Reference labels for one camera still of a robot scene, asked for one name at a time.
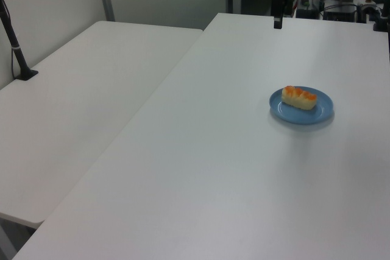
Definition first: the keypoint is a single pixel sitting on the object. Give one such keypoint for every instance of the yellow bread with orange topping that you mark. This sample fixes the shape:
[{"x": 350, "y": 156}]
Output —
[{"x": 298, "y": 98}]

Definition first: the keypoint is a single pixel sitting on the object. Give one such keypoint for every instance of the black electronics box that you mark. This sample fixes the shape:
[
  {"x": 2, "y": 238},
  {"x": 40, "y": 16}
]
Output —
[{"x": 339, "y": 12}]

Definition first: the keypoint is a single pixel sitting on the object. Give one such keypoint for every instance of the black clamp stand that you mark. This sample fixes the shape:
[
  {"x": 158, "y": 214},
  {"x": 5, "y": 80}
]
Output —
[{"x": 383, "y": 13}]

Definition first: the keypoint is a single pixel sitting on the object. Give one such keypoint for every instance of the blue round plate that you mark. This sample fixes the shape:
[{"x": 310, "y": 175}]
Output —
[{"x": 323, "y": 111}]

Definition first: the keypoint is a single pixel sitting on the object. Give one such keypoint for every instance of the white side table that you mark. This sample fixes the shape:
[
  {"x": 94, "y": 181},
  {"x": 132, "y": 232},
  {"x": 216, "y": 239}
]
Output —
[{"x": 70, "y": 104}]

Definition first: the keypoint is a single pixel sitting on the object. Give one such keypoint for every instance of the black camera stand pole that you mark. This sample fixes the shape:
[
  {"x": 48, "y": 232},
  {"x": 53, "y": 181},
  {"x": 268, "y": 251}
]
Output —
[{"x": 13, "y": 44}]

